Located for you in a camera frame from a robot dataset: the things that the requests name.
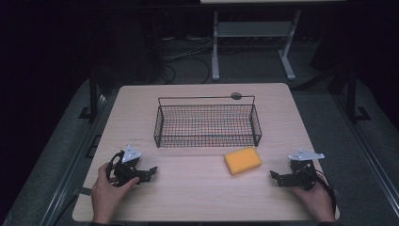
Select floor cables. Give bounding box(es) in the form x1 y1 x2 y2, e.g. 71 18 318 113
158 36 217 85

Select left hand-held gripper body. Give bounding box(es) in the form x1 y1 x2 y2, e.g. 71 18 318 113
106 143 152 188

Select black metal post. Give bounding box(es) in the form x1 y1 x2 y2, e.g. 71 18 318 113
344 70 373 123
78 70 104 121

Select person's left hand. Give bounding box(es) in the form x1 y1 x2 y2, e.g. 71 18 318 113
90 162 140 225

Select grey metal stand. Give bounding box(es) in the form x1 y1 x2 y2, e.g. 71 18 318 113
211 9 302 82

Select black wire basket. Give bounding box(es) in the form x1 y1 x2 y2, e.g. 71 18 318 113
152 94 263 149

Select yellow sponge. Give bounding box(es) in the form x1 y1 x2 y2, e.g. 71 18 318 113
223 146 263 176

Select person's right hand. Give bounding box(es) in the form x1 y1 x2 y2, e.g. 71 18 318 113
290 182 337 224

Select black cable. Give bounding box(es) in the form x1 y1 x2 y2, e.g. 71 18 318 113
105 151 126 186
300 168 338 215

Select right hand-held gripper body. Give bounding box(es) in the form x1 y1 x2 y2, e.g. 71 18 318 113
277 148 326 191

